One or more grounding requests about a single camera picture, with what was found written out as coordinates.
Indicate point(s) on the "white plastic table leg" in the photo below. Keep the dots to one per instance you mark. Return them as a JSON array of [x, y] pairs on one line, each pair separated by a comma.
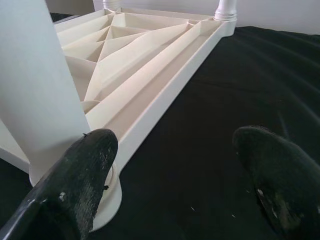
[[37, 87], [225, 8], [111, 4]]

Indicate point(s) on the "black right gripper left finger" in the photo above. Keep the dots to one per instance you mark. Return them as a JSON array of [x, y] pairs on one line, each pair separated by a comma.
[[70, 190]]

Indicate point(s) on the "white plastic children table top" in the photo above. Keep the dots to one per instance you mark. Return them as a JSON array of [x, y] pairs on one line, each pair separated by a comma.
[[150, 75]]

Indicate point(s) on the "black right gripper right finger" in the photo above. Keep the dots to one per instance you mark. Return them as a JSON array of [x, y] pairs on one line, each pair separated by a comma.
[[282, 180]]

